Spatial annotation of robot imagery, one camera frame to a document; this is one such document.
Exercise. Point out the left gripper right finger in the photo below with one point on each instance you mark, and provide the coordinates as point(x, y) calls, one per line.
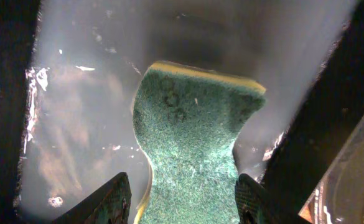
point(254, 204)

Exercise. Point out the green and yellow sponge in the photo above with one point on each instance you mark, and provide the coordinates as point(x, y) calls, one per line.
point(186, 121)

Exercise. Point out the rectangular dark teal tray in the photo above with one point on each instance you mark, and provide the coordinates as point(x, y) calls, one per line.
point(70, 70)

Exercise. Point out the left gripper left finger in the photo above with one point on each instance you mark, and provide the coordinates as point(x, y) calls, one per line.
point(109, 204)

